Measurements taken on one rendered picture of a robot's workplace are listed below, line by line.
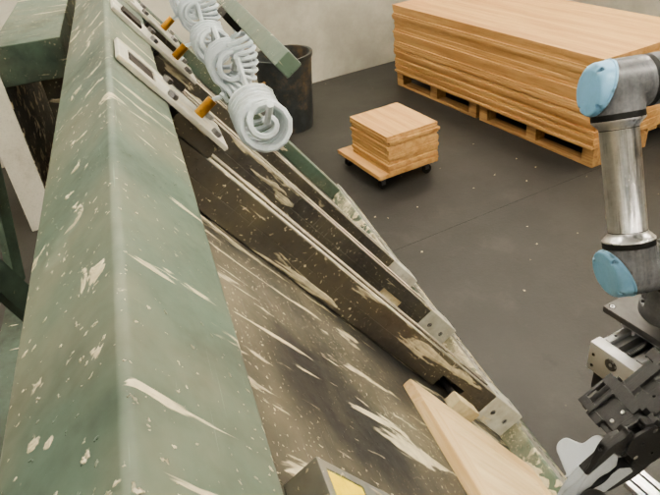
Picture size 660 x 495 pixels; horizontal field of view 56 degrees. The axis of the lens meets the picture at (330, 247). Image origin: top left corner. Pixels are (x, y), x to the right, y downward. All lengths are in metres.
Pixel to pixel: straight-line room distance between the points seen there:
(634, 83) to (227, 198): 0.93
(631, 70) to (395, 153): 2.96
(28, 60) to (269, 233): 0.80
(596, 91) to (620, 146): 0.13
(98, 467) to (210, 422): 0.07
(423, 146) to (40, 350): 4.14
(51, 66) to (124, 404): 1.35
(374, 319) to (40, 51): 0.96
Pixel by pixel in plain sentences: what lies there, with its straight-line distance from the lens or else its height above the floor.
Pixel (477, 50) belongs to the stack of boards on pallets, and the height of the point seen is 0.59.
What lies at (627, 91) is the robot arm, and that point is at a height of 1.60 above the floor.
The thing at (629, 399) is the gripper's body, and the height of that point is 1.53.
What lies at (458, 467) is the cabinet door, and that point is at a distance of 1.03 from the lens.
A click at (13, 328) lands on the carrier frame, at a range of 2.45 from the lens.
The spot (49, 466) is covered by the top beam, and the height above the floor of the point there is 1.88.
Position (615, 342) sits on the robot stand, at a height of 0.98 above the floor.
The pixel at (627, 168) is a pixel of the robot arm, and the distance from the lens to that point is 1.52.
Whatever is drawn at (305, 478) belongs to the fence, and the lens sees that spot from 0.55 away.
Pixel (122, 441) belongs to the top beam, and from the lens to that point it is 0.28.
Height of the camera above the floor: 2.10
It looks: 33 degrees down
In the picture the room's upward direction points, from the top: 7 degrees counter-clockwise
